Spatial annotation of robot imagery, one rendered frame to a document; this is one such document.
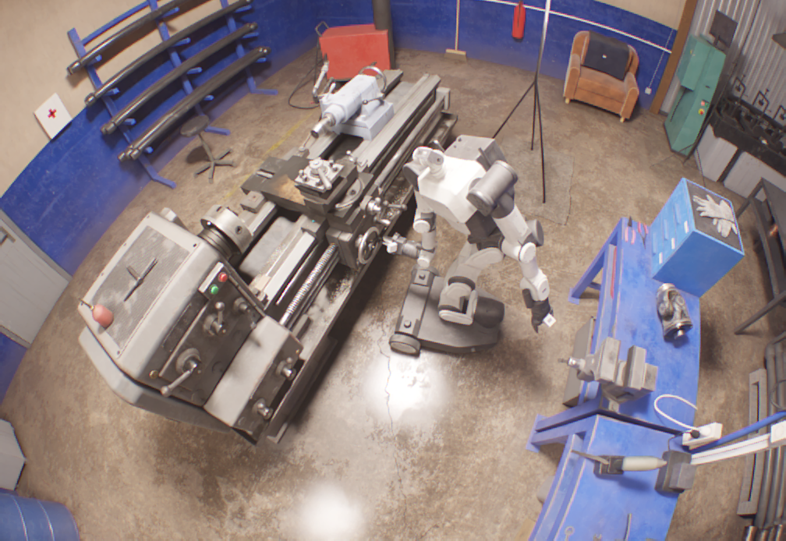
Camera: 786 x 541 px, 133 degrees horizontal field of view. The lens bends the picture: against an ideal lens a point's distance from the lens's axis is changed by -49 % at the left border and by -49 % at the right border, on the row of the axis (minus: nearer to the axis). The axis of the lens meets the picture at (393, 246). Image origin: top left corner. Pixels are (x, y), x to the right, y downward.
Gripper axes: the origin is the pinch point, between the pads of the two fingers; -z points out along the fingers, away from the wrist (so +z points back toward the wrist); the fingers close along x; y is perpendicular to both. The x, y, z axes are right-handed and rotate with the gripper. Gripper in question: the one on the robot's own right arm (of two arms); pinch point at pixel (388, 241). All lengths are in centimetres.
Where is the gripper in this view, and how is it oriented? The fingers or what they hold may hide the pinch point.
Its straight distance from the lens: 184.5
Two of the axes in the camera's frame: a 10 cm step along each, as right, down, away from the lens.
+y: 4.3, -4.8, 7.6
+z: 9.0, 3.2, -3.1
